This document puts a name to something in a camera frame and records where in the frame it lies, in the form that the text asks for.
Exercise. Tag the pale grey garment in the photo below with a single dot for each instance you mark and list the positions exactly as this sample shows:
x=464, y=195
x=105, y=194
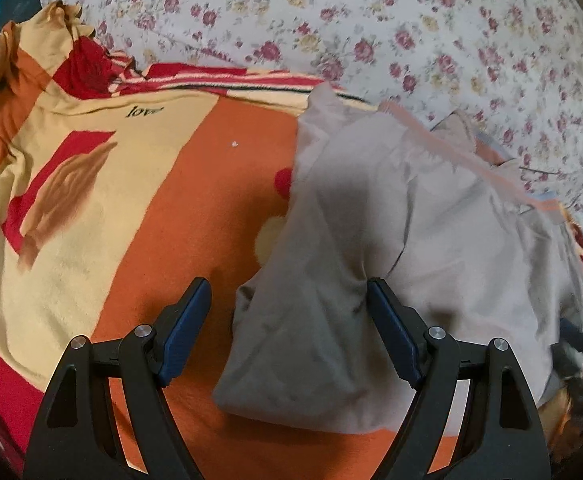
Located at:
x=421, y=240

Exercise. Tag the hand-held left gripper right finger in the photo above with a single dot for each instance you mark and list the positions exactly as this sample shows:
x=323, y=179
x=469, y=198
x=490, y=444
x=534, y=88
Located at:
x=396, y=335

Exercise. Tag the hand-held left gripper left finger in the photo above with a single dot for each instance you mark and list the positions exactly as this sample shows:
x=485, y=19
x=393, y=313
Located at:
x=186, y=330

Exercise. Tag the orange red cream printed blanket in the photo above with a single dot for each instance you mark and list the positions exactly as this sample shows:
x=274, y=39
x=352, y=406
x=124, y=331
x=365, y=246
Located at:
x=171, y=210

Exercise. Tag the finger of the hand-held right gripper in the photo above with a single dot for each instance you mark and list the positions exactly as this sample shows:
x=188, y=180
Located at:
x=574, y=342

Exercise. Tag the white floral bedsheet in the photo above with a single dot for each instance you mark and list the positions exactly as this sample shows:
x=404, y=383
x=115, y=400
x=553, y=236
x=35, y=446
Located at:
x=371, y=25

